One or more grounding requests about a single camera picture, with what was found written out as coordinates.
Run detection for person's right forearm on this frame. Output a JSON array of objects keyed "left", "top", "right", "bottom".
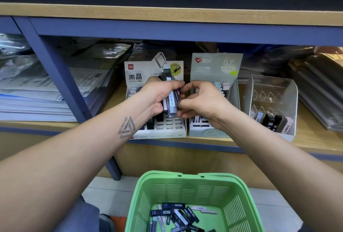
[{"left": 222, "top": 112, "right": 343, "bottom": 232}]

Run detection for person's right hand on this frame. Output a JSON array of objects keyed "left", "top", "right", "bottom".
[{"left": 177, "top": 81, "right": 238, "bottom": 131}]

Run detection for pile of lead cases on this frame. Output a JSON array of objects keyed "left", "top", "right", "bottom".
[{"left": 147, "top": 202, "right": 219, "bottom": 232}]

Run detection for dark plastic-wrapped packs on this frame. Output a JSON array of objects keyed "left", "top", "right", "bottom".
[{"left": 236, "top": 46, "right": 343, "bottom": 132}]

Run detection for stack of wrapped paper packs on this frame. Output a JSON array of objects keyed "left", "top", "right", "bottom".
[{"left": 0, "top": 33, "right": 133, "bottom": 123}]

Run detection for person's left forearm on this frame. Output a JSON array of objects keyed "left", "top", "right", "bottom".
[{"left": 0, "top": 106, "right": 151, "bottom": 232}]

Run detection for clear plastic display box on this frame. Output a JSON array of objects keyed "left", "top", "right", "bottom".
[{"left": 243, "top": 75, "right": 299, "bottom": 142}]

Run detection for colourful printed mat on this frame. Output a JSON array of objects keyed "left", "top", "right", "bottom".
[{"left": 110, "top": 216, "right": 129, "bottom": 232}]

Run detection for pale green display box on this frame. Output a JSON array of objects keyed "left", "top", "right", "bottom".
[{"left": 189, "top": 53, "right": 243, "bottom": 138}]

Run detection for bundle of lead cases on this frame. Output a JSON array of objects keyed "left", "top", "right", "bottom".
[{"left": 161, "top": 64, "right": 181, "bottom": 118}]

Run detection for white display box red label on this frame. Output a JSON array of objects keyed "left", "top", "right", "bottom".
[{"left": 124, "top": 52, "right": 188, "bottom": 139}]

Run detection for green plastic basket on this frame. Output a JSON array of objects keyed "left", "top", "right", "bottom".
[{"left": 125, "top": 170, "right": 265, "bottom": 232}]

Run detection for grey sneaker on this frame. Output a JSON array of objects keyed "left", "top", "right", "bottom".
[{"left": 99, "top": 213, "right": 116, "bottom": 232}]

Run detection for person's left hand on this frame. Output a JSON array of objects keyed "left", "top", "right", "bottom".
[{"left": 134, "top": 76, "right": 186, "bottom": 128}]

